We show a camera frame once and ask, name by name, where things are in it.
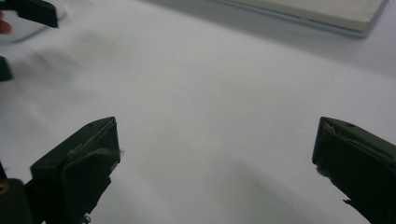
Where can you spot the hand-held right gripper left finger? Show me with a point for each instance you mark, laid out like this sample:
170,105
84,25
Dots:
77,168

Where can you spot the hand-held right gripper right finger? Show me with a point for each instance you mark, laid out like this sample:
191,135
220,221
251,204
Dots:
358,161

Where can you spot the small red object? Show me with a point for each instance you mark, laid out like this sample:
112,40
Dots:
3,26

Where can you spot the beige board with pale edge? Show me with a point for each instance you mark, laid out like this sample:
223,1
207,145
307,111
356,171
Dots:
311,11

